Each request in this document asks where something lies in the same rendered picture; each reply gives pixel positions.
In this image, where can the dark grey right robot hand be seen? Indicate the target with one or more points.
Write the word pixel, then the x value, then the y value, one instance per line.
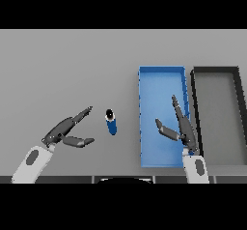
pixel 186 127

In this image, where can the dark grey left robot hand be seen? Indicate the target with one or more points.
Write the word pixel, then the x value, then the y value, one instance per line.
pixel 63 128

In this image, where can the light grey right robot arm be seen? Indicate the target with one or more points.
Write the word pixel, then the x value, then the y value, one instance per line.
pixel 196 169

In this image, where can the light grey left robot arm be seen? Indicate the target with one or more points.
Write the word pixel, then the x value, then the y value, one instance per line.
pixel 32 164

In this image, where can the blue bin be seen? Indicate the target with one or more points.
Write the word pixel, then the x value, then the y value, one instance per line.
pixel 160 111

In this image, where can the dark grey bin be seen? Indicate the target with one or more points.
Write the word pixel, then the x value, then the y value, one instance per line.
pixel 222 118

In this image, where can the blue pipe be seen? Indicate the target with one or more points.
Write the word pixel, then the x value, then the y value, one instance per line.
pixel 111 123

